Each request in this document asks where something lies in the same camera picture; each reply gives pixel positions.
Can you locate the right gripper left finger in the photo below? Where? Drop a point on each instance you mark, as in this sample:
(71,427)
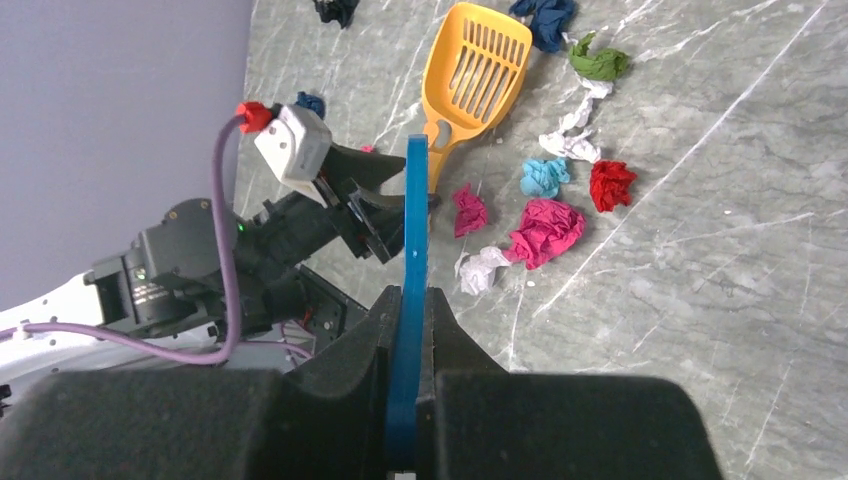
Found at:
(324,420)

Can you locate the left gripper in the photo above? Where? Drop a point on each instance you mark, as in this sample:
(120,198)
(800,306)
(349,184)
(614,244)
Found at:
(288,231)

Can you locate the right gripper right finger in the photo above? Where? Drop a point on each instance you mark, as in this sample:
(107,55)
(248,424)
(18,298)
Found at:
(478,421)

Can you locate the blue hand brush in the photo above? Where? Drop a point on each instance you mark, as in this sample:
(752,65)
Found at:
(400,426)

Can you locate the orange slotted scoop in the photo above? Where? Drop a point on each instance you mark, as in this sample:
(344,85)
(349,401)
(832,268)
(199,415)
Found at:
(473,76)

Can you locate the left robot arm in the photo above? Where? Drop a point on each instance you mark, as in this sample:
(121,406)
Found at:
(167,291)

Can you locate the small magenta paper scrap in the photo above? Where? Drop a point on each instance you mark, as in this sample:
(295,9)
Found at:
(471,215)

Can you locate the small blue left scrap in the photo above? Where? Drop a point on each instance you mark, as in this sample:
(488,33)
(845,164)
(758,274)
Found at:
(311,102)

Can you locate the light blue paper scrap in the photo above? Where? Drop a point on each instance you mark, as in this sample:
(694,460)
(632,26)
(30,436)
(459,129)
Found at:
(542,179)

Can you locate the large magenta paper scrap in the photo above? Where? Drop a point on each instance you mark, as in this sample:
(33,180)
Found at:
(547,229)

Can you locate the black paper scrap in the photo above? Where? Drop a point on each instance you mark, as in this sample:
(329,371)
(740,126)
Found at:
(340,11)

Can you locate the long white paper scrap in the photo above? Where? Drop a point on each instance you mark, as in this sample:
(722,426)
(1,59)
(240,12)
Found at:
(572,137)

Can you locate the red paper scrap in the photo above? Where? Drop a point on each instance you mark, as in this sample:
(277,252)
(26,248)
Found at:
(609,185)

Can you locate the navy paper scrap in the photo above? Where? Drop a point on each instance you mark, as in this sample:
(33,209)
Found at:
(548,20)

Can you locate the green paper scrap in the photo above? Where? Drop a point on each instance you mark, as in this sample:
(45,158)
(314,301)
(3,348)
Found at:
(605,65)

